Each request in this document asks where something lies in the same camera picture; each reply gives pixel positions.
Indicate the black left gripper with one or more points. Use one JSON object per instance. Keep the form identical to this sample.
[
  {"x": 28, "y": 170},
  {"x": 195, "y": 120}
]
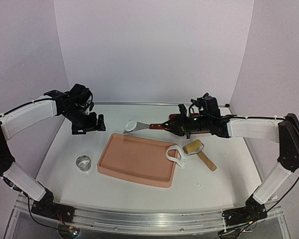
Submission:
[{"x": 91, "y": 126}]

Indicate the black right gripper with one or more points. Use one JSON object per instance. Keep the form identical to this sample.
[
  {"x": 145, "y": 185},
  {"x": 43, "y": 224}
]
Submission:
[{"x": 185, "y": 123}]

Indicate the wooden rolling pin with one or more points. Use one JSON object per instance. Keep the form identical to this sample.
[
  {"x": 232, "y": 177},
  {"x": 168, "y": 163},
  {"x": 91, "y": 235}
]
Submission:
[{"x": 196, "y": 148}]

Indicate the white dough piece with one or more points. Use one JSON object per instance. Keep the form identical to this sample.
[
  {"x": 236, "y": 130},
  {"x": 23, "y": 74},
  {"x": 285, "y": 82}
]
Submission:
[{"x": 179, "y": 158}]

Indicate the metal scraper red handle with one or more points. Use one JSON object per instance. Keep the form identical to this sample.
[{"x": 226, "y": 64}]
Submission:
[{"x": 142, "y": 126}]

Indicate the round cut dough wrapper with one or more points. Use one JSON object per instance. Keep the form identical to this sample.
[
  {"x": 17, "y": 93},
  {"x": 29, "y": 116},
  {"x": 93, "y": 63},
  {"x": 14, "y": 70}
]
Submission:
[{"x": 130, "y": 125}]

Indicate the pink plastic tray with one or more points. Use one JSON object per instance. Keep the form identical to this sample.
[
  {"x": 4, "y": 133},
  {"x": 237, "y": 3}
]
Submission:
[{"x": 137, "y": 160}]

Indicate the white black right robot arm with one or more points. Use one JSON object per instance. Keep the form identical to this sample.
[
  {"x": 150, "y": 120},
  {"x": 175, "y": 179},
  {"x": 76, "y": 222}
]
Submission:
[{"x": 280, "y": 137}]

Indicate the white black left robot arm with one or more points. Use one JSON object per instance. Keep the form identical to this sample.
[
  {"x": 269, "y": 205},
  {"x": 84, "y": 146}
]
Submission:
[{"x": 74, "y": 105}]

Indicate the dark red square tray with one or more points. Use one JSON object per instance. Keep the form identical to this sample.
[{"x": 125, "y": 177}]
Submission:
[{"x": 172, "y": 116}]

